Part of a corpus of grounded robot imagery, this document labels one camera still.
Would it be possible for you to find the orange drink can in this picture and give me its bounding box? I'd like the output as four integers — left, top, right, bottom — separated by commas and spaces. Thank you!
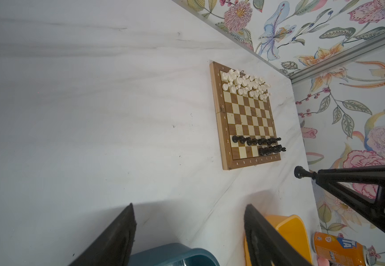
311, 232, 376, 266

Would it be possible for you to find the wooden chess board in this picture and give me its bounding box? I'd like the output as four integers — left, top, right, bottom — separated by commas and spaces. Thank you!
210, 62, 286, 170

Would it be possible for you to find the dark teal plastic tray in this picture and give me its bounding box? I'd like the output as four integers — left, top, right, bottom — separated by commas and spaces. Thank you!
128, 243, 220, 266

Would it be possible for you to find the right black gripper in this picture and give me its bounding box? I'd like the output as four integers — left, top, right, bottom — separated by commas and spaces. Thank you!
294, 165, 385, 233

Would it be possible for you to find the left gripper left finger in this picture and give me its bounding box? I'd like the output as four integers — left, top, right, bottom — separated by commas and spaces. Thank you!
70, 204, 137, 266

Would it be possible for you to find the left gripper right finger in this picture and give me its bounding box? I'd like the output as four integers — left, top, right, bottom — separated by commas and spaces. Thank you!
244, 204, 311, 266

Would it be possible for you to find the yellow plastic tray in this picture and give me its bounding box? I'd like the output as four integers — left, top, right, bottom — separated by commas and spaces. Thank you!
244, 215, 313, 266

